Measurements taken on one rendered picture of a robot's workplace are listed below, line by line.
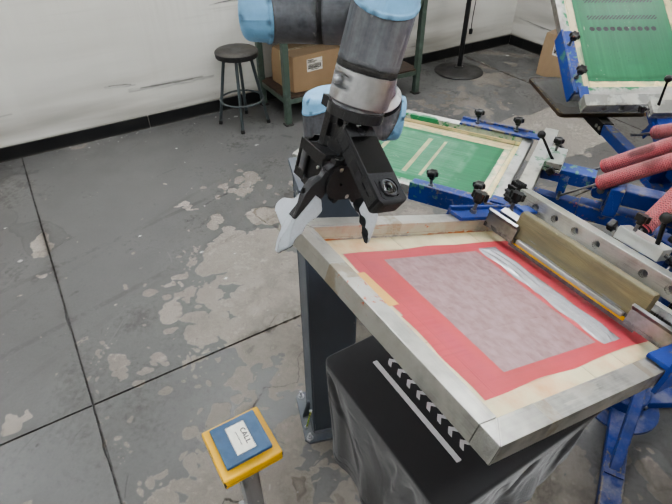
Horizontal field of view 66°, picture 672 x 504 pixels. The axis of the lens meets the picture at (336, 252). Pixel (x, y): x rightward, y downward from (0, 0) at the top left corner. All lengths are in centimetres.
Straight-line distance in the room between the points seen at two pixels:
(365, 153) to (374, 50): 11
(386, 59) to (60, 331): 254
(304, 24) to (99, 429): 207
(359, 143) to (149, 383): 207
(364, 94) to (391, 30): 7
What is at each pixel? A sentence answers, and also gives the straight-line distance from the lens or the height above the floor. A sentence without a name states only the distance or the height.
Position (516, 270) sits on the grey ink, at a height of 114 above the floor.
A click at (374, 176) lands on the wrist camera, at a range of 61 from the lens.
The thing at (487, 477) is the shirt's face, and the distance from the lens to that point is 115.
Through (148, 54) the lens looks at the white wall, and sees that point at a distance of 458.
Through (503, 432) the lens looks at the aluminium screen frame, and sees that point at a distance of 75.
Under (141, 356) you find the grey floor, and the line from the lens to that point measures 267.
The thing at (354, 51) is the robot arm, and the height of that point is 175.
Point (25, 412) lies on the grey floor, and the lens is 268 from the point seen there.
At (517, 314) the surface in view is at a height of 119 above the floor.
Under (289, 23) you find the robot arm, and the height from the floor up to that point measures 175.
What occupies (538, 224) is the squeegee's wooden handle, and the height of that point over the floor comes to 120.
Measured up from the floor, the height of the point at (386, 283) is 126.
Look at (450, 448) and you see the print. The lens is 117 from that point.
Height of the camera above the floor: 194
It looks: 39 degrees down
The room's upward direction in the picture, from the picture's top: straight up
